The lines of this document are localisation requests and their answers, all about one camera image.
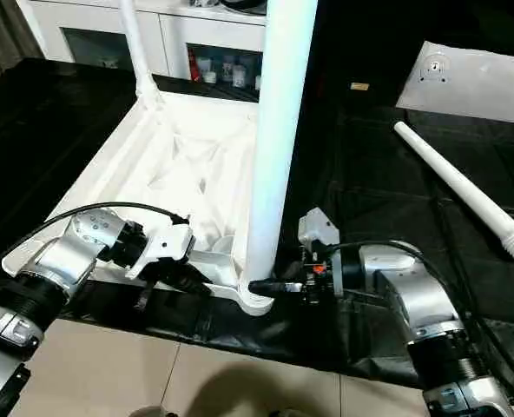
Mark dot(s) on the white plastic table top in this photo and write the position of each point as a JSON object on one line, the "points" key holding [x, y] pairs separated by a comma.
{"points": [[153, 165]]}

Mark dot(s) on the white plastic table leg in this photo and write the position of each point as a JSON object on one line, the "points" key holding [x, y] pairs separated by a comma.
{"points": [[456, 183], [139, 52], [278, 130]]}

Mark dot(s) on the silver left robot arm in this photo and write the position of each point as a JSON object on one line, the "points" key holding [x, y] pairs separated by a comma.
{"points": [[66, 256]]}

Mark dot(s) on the black work mat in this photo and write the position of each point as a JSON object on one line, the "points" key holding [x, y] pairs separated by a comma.
{"points": [[391, 174]]}

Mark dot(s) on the small tan label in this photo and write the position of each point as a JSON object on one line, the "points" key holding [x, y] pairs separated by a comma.
{"points": [[360, 86]]}

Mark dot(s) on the red item behind glass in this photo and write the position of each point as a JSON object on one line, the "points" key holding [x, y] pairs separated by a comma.
{"points": [[192, 65]]}

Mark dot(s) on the dark cabinet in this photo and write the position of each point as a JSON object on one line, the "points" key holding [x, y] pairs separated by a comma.
{"points": [[370, 39]]}

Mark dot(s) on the white board with round fitting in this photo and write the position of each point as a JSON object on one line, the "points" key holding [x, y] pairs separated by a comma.
{"points": [[478, 82]]}

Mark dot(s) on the white glass-door cabinet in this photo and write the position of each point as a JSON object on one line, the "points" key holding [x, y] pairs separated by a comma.
{"points": [[87, 21]]}

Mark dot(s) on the grey round object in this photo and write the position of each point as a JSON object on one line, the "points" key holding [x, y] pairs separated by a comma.
{"points": [[244, 3]]}

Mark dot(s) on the grey-brown curtain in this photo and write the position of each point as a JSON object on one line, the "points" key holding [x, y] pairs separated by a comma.
{"points": [[1, 35]]}

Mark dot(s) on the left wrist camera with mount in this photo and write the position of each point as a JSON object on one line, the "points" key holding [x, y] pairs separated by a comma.
{"points": [[170, 243]]}

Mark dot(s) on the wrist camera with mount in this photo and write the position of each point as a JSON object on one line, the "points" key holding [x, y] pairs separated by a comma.
{"points": [[315, 226], [170, 243]]}

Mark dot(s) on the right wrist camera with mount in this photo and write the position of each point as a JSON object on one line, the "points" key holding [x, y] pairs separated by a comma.
{"points": [[315, 226]]}

